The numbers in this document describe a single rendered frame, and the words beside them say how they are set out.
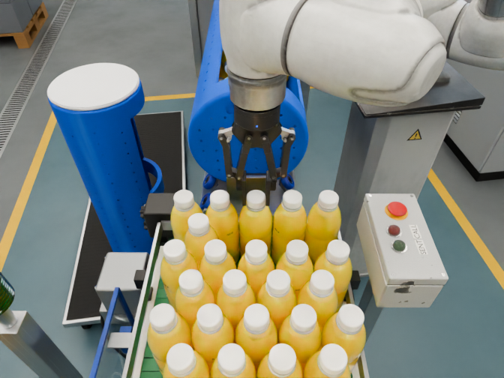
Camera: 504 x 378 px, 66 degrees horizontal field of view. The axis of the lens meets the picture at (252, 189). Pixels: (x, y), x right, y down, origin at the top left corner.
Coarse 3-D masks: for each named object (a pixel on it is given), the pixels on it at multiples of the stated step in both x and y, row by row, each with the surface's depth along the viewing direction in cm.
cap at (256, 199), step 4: (252, 192) 78; (256, 192) 78; (260, 192) 78; (248, 196) 77; (252, 196) 77; (256, 196) 77; (260, 196) 77; (264, 196) 77; (248, 200) 76; (252, 200) 76; (256, 200) 76; (260, 200) 76; (264, 200) 77; (248, 204) 77; (252, 204) 76; (256, 204) 76; (260, 204) 76; (264, 204) 78; (256, 208) 77
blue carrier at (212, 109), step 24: (216, 0) 135; (216, 24) 115; (216, 48) 101; (216, 72) 91; (216, 96) 83; (288, 96) 85; (192, 120) 87; (216, 120) 86; (288, 120) 86; (192, 144) 91; (216, 144) 91; (240, 144) 91; (216, 168) 96; (264, 168) 96; (288, 168) 96
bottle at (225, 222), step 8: (208, 208) 79; (216, 208) 78; (224, 208) 78; (232, 208) 80; (208, 216) 79; (216, 216) 78; (224, 216) 78; (232, 216) 79; (216, 224) 79; (224, 224) 79; (232, 224) 80; (224, 232) 80; (232, 232) 81; (224, 240) 82; (232, 240) 83; (232, 248) 85; (232, 256) 87
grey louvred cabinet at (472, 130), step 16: (464, 0) 228; (464, 64) 234; (480, 80) 222; (496, 80) 209; (496, 96) 211; (464, 112) 238; (480, 112) 224; (496, 112) 212; (448, 128) 255; (464, 128) 240; (480, 128) 226; (496, 128) 213; (448, 144) 263; (464, 144) 241; (480, 144) 227; (496, 144) 217; (464, 160) 248; (480, 160) 229; (496, 160) 227; (480, 176) 237; (496, 176) 239
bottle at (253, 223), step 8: (248, 208) 78; (264, 208) 79; (240, 216) 81; (248, 216) 78; (256, 216) 78; (264, 216) 78; (240, 224) 81; (248, 224) 79; (256, 224) 78; (264, 224) 79; (240, 232) 84; (248, 232) 80; (256, 232) 80; (264, 232) 80; (240, 240) 86; (248, 240) 82; (264, 240) 82; (240, 248) 89
